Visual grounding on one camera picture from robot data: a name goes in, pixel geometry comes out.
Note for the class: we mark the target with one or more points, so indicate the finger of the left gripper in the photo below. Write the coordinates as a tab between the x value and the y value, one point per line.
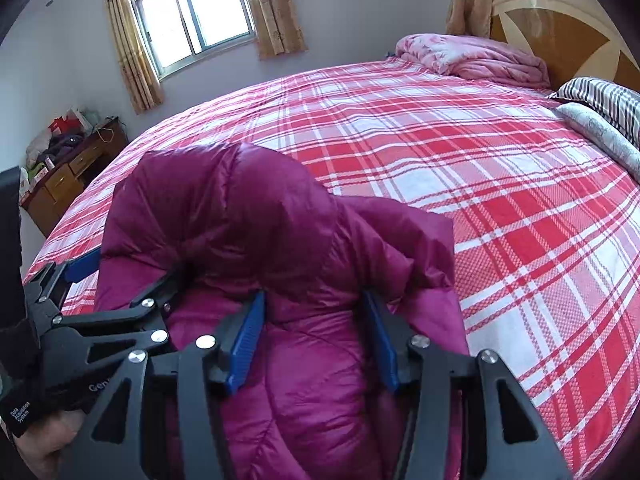
145	313
46	292

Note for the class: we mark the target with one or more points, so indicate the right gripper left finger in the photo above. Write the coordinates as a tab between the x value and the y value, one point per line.
159	417

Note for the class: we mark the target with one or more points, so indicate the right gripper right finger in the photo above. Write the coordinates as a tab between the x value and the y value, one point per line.
475	400

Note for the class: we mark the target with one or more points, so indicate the magenta quilted down jacket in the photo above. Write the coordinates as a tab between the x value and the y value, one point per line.
240	218

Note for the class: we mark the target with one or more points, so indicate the person's left hand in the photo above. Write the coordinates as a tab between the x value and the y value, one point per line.
41	444

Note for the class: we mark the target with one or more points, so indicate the brown wooden desk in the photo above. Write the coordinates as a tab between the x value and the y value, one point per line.
55	192

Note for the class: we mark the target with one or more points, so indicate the clutter pile on desk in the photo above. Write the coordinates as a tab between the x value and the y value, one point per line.
58	139

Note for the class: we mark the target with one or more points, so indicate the left beige curtain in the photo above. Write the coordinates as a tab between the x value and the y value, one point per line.
134	61

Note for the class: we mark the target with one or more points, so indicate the red plaid bed cover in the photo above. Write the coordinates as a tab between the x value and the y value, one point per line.
546	225

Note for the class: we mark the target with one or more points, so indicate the grey patterned pillow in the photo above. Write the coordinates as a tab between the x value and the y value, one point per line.
598	131

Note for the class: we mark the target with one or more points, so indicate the right beige curtain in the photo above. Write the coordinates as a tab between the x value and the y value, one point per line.
277	29

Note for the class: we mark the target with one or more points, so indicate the striped grey pillow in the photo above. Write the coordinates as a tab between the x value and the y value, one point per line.
617	104

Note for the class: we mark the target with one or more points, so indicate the pink floral folded blanket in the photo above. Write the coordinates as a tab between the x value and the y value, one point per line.
474	58

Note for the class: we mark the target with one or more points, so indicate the beige curtain by headboard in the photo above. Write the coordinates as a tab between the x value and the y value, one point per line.
469	18

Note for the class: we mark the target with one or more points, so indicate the wooden sunburst headboard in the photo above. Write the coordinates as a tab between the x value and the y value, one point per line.
575	38

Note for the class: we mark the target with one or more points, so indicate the far window with frame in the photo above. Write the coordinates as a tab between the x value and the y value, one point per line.
179	33

